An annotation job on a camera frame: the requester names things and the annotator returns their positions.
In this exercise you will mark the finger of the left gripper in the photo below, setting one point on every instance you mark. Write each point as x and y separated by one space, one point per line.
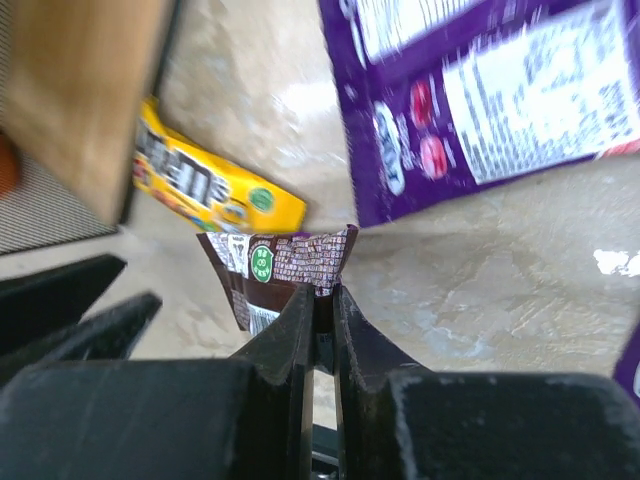
37 305
111 334

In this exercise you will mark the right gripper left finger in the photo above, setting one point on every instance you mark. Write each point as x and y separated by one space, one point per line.
273 433

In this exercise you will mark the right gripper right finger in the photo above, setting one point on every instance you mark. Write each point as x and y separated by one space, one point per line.
366 409

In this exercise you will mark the brown chocolate bag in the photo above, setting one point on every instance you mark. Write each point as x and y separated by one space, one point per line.
260 272

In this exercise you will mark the purple Fox's candy bag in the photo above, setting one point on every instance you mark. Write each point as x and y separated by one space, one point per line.
443 99

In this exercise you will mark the orange near basket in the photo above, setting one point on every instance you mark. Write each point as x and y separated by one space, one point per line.
10 166

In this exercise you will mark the yellow M&M's bag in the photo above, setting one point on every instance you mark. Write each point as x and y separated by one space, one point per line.
211 192

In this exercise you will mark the wood and wire shelf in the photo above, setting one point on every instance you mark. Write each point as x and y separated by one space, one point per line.
73 78

